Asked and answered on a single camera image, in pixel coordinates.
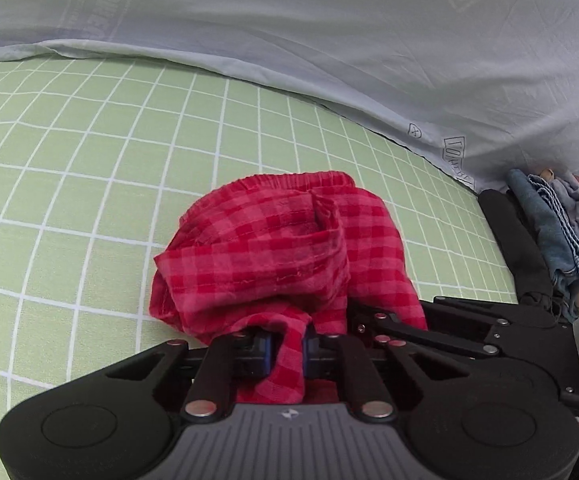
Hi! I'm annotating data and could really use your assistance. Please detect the blue denim garment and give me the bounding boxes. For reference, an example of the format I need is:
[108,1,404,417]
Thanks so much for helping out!
[506,169,579,323]

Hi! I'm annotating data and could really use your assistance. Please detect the red checked shorts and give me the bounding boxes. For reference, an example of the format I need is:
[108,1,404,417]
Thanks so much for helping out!
[150,170,429,407]

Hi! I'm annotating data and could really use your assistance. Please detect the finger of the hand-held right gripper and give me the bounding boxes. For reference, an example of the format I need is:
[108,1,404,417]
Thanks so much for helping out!
[348,309,501,359]
[428,296,571,342]

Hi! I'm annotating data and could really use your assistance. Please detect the green checked bed sheet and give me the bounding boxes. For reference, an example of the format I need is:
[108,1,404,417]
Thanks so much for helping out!
[0,54,521,461]

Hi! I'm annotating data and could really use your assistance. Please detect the grey carrot print sheet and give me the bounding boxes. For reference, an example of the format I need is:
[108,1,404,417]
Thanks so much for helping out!
[0,0,579,197]

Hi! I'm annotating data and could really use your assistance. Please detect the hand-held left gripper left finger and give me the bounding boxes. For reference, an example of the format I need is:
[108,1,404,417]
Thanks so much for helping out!
[104,332,273,422]

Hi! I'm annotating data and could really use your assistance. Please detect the black cloth garment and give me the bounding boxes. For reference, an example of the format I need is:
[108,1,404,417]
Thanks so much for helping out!
[478,189,553,309]

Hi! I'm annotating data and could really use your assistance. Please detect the blue plaid garment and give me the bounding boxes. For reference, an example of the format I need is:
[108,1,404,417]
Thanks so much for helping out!
[528,172,579,266]

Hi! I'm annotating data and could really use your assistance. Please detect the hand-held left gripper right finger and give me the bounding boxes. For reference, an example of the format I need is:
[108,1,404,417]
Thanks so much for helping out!
[304,332,471,422]

